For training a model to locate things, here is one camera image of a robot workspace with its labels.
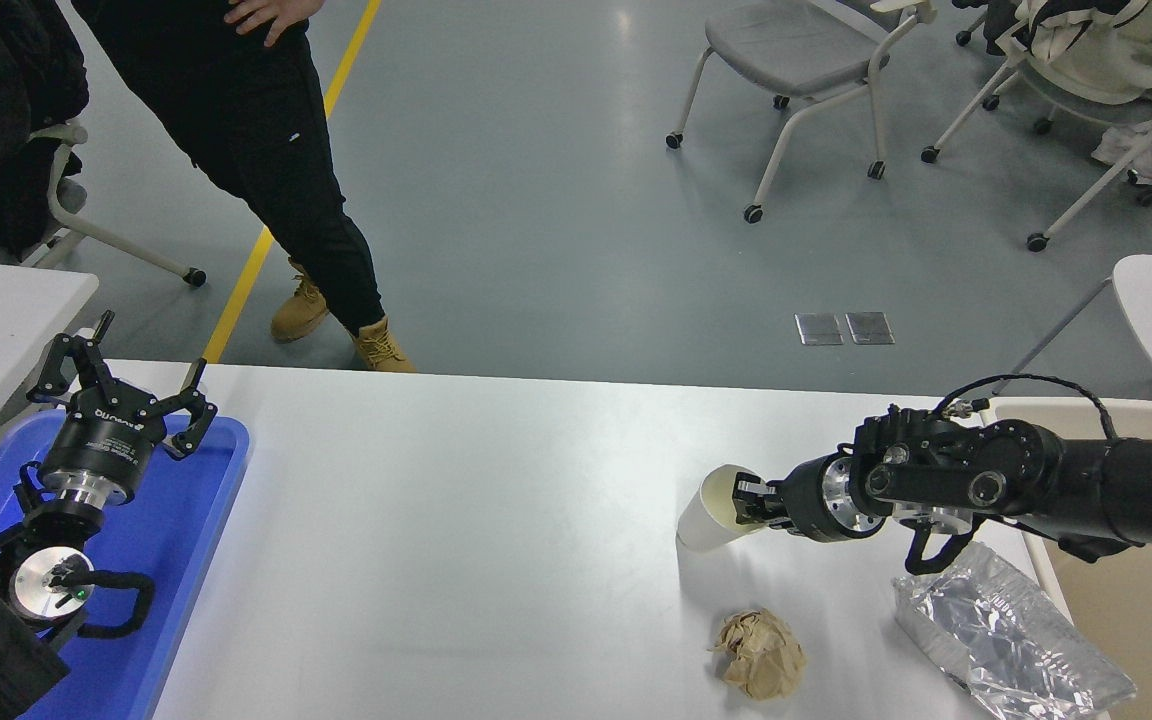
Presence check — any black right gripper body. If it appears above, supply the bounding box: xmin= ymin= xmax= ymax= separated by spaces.
xmin=772 ymin=456 xmax=843 ymax=544

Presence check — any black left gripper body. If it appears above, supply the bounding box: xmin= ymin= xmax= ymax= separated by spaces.
xmin=39 ymin=388 xmax=169 ymax=493

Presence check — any white paper cup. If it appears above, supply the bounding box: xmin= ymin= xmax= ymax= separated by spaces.
xmin=676 ymin=464 xmax=782 ymax=554

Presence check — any tan paper ball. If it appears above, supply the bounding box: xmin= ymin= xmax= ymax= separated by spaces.
xmin=706 ymin=606 xmax=808 ymax=702

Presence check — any person's left hand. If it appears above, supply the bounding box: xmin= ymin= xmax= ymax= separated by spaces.
xmin=224 ymin=0 xmax=312 ymax=48

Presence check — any blue plastic tray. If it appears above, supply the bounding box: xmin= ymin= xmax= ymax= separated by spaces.
xmin=0 ymin=410 xmax=252 ymax=720

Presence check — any silver floor plate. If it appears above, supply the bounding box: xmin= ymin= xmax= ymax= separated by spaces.
xmin=794 ymin=312 xmax=845 ymax=347
xmin=844 ymin=311 xmax=895 ymax=346

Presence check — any white chair with castors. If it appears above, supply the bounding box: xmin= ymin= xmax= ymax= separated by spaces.
xmin=21 ymin=118 xmax=209 ymax=289

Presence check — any person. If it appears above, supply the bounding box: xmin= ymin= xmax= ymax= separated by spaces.
xmin=71 ymin=0 xmax=417 ymax=374

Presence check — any large pale plastic bin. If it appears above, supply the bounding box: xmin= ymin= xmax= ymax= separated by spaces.
xmin=978 ymin=396 xmax=1152 ymax=720

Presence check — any grey seat wheeled chair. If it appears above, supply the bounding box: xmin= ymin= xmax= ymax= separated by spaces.
xmin=665 ymin=0 xmax=937 ymax=224

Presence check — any cream jacket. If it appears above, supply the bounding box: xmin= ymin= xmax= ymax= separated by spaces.
xmin=1011 ymin=0 xmax=1152 ymax=106

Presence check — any white frame wheeled chair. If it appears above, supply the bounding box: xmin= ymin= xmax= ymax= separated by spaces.
xmin=921 ymin=0 xmax=1152 ymax=253

